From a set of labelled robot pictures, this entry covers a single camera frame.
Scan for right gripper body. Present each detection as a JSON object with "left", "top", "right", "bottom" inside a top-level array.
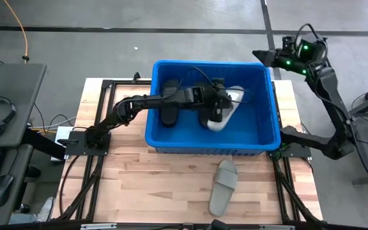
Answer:
[{"left": 273, "top": 47, "right": 302, "bottom": 70}]

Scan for green cable plug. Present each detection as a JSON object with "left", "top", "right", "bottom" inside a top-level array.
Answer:
[{"left": 268, "top": 145, "right": 289, "bottom": 160}]

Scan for grey computer desk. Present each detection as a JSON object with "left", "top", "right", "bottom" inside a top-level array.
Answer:
[{"left": 0, "top": 63, "right": 47, "bottom": 226}]

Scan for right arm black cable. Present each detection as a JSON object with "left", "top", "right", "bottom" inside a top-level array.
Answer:
[{"left": 294, "top": 22, "right": 368, "bottom": 180}]

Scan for grey slide sandal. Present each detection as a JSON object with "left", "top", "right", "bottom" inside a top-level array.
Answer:
[
  {"left": 206, "top": 85, "right": 245, "bottom": 132},
  {"left": 208, "top": 160, "right": 238, "bottom": 217}
]

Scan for black computer mouse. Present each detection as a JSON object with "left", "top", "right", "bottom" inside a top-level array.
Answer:
[{"left": 0, "top": 174, "right": 15, "bottom": 208}]

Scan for white box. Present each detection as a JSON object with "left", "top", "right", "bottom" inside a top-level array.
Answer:
[{"left": 55, "top": 126, "right": 76, "bottom": 162}]

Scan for black slide sandal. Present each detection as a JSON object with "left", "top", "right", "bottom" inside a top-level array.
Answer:
[
  {"left": 160, "top": 79, "right": 182, "bottom": 127},
  {"left": 194, "top": 81, "right": 217, "bottom": 128}
]

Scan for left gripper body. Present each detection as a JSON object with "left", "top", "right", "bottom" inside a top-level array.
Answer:
[{"left": 196, "top": 78, "right": 233, "bottom": 111}]

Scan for silver metal bracket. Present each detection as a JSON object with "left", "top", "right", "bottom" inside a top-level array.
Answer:
[
  {"left": 259, "top": 224, "right": 296, "bottom": 230},
  {"left": 80, "top": 223, "right": 118, "bottom": 230}
]

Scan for blue plastic bin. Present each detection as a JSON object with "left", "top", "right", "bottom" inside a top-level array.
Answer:
[{"left": 144, "top": 59, "right": 282, "bottom": 157}]

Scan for yellow extension cable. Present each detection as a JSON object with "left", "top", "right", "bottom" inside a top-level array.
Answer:
[{"left": 4, "top": 0, "right": 30, "bottom": 63}]

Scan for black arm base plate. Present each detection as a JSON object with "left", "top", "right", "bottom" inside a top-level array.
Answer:
[
  {"left": 281, "top": 140, "right": 312, "bottom": 159},
  {"left": 65, "top": 131, "right": 111, "bottom": 157}
]

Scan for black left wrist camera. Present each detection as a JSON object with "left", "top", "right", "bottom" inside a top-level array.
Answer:
[{"left": 211, "top": 77, "right": 227, "bottom": 89}]

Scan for black aluminium table frame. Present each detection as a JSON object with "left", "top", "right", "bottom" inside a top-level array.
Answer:
[{"left": 51, "top": 72, "right": 324, "bottom": 224}]

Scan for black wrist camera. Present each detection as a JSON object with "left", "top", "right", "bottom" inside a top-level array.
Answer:
[
  {"left": 281, "top": 34, "right": 296, "bottom": 49},
  {"left": 211, "top": 77, "right": 227, "bottom": 89}
]

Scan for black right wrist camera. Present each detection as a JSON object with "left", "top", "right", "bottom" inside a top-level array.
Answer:
[{"left": 281, "top": 34, "right": 296, "bottom": 49}]

